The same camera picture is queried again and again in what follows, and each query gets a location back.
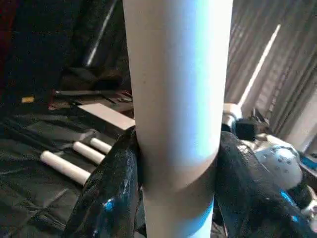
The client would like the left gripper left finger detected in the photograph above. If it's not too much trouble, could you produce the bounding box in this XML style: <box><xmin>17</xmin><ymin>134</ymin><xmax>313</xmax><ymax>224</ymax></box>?
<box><xmin>64</xmin><ymin>126</ymin><xmax>147</xmax><ymax>238</ymax></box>

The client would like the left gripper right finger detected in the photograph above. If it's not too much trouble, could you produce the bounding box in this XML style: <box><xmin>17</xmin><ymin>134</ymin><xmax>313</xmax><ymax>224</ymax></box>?
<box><xmin>212</xmin><ymin>131</ymin><xmax>317</xmax><ymax>238</ymax></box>

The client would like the white plastic table leg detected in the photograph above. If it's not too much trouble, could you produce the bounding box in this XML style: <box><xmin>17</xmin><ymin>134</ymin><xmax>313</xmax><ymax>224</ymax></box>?
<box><xmin>90</xmin><ymin>137</ymin><xmax>113</xmax><ymax>154</ymax></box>
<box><xmin>73</xmin><ymin>141</ymin><xmax>107</xmax><ymax>164</ymax></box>
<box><xmin>122</xmin><ymin>0</ymin><xmax>233</xmax><ymax>238</ymax></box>
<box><xmin>41</xmin><ymin>151</ymin><xmax>91</xmax><ymax>185</ymax></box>

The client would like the black table mat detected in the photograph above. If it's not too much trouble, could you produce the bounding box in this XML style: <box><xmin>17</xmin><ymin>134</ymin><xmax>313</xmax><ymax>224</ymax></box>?
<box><xmin>0</xmin><ymin>106</ymin><xmax>139</xmax><ymax>238</ymax></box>

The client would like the white flat board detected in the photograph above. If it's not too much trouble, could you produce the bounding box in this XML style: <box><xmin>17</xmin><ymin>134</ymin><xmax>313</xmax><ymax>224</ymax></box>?
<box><xmin>79</xmin><ymin>103</ymin><xmax>136</xmax><ymax>131</ymax></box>

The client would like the grey pleated curtain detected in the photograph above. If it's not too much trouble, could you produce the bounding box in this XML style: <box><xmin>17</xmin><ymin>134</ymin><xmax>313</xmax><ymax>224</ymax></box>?
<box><xmin>224</xmin><ymin>0</ymin><xmax>317</xmax><ymax>152</ymax></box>

